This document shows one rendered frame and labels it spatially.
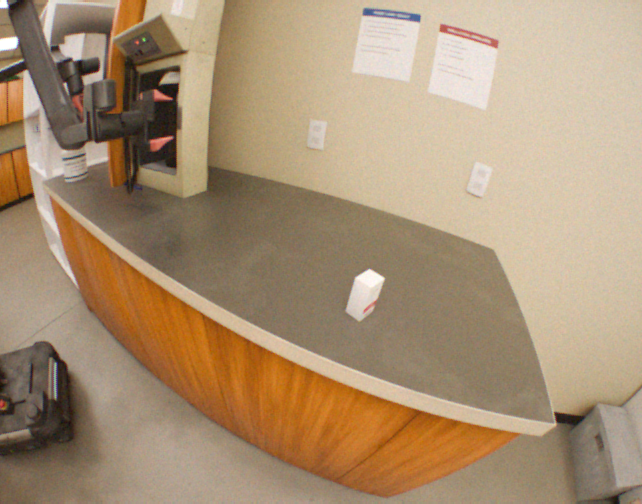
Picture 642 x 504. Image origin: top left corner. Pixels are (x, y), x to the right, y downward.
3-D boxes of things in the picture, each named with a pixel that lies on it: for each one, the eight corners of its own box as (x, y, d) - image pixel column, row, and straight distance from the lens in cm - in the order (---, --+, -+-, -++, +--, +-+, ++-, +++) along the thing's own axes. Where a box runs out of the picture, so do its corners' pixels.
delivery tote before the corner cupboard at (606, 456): (562, 428, 226) (596, 401, 210) (594, 431, 260) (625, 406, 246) (572, 509, 210) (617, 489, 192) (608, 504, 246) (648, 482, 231)
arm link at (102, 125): (89, 146, 63) (97, 143, 57) (85, 114, 63) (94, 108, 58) (116, 139, 65) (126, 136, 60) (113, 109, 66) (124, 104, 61)
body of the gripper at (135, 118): (151, 98, 63) (121, 100, 59) (152, 143, 63) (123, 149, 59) (137, 101, 69) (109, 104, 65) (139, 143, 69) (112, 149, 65)
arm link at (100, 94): (71, 147, 67) (62, 147, 59) (66, 96, 69) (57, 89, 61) (120, 134, 66) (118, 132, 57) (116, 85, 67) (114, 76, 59)
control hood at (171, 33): (136, 65, 112) (139, 40, 114) (189, 50, 85) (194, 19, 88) (109, 64, 107) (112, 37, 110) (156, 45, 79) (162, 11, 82)
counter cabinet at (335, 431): (155, 268, 227) (139, 158, 193) (407, 389, 158) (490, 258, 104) (89, 311, 209) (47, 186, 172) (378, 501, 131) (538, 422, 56)
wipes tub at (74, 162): (84, 173, 158) (81, 145, 156) (91, 176, 146) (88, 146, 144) (62, 180, 155) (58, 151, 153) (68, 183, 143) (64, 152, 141)
